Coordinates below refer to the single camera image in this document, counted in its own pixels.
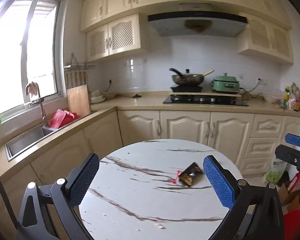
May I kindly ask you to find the red plastic basket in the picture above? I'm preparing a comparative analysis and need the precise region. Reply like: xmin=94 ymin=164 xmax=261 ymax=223
xmin=49 ymin=109 xmax=81 ymax=128

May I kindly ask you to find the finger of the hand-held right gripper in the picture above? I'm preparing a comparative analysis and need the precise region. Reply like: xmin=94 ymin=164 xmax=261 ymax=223
xmin=275 ymin=144 xmax=300 ymax=167
xmin=285 ymin=134 xmax=300 ymax=148

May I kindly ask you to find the wooden cutting board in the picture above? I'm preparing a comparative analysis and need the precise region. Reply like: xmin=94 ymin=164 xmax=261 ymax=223
xmin=66 ymin=84 xmax=91 ymax=116

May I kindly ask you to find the black induction cooker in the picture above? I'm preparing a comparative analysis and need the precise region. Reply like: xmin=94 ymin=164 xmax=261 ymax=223
xmin=170 ymin=84 xmax=204 ymax=92

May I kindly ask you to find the black appliance cable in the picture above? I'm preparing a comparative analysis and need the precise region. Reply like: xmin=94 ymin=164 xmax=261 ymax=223
xmin=240 ymin=78 xmax=268 ymax=100

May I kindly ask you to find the steel kitchen faucet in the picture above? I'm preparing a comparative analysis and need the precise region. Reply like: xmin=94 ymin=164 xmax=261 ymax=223
xmin=25 ymin=81 xmax=47 ymax=120

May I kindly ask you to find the steel sink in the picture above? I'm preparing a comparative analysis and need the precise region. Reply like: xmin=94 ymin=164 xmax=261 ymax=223
xmin=5 ymin=122 xmax=55 ymax=162

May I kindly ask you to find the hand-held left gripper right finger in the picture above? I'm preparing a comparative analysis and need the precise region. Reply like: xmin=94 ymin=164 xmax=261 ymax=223
xmin=202 ymin=155 xmax=284 ymax=240

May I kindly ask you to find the hanging utensil rack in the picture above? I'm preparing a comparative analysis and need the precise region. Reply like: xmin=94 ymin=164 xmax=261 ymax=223
xmin=64 ymin=53 xmax=97 ymax=85

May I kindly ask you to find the stack of white dishes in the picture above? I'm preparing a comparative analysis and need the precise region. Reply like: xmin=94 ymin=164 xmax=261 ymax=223
xmin=90 ymin=89 xmax=106 ymax=103

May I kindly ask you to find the person's red clothing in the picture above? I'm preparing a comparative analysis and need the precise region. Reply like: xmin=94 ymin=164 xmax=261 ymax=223
xmin=283 ymin=210 xmax=300 ymax=240

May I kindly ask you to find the cream lattice wall cabinet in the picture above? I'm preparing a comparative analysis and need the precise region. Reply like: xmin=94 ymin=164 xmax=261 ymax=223
xmin=238 ymin=12 xmax=294 ymax=64
xmin=86 ymin=13 xmax=148 ymax=62

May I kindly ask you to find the black gas stove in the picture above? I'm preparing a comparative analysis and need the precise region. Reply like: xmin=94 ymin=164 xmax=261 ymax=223
xmin=163 ymin=94 xmax=249 ymax=107

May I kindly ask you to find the range hood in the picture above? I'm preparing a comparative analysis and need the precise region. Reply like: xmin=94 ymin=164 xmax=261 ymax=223
xmin=147 ymin=3 xmax=248 ymax=38

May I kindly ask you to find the green electric pot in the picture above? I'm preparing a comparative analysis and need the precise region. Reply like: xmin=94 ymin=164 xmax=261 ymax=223
xmin=210 ymin=73 xmax=243 ymax=93

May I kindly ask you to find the black power cable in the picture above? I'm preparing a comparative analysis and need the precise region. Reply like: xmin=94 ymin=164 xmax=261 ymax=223
xmin=106 ymin=79 xmax=142 ymax=98

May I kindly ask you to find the cardboard box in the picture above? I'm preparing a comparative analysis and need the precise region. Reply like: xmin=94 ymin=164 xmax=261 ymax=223
xmin=277 ymin=172 xmax=300 ymax=214

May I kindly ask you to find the plastic bag of greens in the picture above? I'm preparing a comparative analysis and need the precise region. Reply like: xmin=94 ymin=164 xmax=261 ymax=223
xmin=265 ymin=156 xmax=288 ymax=183

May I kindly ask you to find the dark snack packet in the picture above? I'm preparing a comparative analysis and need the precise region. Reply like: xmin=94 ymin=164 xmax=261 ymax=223
xmin=174 ymin=162 xmax=205 ymax=187

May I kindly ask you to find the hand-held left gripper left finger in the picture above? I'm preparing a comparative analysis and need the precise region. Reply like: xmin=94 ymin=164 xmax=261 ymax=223
xmin=16 ymin=152 xmax=100 ymax=240

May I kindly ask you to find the dark wok with lid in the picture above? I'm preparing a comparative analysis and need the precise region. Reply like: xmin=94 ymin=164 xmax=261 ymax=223
xmin=169 ymin=68 xmax=205 ymax=85

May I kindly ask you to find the group of condiment bottles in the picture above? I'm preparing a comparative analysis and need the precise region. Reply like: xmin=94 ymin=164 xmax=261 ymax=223
xmin=284 ymin=82 xmax=300 ymax=112

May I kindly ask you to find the sliding window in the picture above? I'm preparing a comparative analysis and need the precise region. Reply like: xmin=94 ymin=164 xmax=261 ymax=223
xmin=0 ymin=0 xmax=65 ymax=115

